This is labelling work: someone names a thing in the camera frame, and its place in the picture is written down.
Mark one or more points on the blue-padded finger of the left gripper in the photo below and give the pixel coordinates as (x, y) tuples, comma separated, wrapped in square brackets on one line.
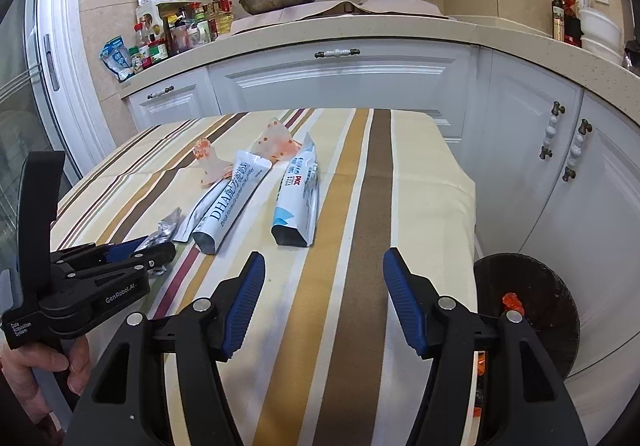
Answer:
[(133, 269), (121, 252)]

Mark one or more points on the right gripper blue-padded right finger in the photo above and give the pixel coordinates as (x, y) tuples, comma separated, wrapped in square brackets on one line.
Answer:
[(411, 298)]

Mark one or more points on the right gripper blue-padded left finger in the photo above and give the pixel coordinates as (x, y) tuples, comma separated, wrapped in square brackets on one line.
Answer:
[(241, 303)]

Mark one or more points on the silver foil wrapper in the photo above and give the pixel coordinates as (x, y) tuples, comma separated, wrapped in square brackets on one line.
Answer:
[(164, 231)]

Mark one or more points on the white blue PICC pouch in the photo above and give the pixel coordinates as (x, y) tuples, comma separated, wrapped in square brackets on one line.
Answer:
[(300, 196)]

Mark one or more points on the large orange plastic bag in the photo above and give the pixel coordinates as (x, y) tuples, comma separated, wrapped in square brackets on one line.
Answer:
[(511, 303)]

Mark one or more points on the white DHA packaging pouch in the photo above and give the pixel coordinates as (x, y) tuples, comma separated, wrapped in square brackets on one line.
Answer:
[(248, 171)]

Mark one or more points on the orange dotted wrapper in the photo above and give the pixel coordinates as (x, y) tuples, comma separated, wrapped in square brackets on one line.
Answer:
[(276, 143), (214, 168)]

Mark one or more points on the white chopstick sleeve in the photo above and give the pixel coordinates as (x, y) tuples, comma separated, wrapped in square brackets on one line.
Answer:
[(190, 221)]

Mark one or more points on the black trash bin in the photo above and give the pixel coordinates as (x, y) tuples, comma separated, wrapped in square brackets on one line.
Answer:
[(549, 307)]

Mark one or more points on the person's left hand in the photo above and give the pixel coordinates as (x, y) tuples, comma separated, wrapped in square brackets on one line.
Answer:
[(17, 366)]

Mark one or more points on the striped tablecloth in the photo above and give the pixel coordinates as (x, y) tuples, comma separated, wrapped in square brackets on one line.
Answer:
[(324, 361)]

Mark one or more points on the blue white snack bag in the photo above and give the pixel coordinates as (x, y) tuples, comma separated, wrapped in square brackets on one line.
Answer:
[(115, 57)]

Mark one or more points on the white spice rack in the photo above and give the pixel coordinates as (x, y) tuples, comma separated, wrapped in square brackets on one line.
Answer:
[(168, 22)]

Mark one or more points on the yellow cooking oil bottle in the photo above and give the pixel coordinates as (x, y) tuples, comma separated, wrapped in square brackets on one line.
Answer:
[(220, 17)]

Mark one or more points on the beige stove cover cloth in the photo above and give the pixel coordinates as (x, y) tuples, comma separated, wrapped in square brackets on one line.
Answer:
[(335, 8)]

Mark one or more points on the red packet by bottle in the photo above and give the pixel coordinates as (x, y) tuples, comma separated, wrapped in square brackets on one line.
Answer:
[(572, 28)]

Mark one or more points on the dark oil bottle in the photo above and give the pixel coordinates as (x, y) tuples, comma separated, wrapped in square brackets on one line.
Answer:
[(557, 20)]

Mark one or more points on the white stacked bowls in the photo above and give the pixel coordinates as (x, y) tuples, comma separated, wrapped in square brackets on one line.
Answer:
[(600, 35)]

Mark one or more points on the drawer handle left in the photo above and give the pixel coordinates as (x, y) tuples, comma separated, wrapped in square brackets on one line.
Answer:
[(162, 92)]

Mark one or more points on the drawer handle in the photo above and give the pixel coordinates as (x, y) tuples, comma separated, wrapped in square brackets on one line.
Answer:
[(162, 92), (337, 53)]

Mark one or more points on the cabinet door handle left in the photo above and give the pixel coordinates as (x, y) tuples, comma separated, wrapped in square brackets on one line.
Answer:
[(556, 112)]

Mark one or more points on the cabinet door handle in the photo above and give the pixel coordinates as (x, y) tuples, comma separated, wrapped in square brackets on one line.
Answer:
[(576, 149), (556, 112)]

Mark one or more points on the cabinet door handle right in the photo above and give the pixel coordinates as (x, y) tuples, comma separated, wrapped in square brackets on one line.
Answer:
[(576, 149)]

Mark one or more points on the drawer handle centre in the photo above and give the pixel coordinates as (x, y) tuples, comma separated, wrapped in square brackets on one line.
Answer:
[(337, 53)]

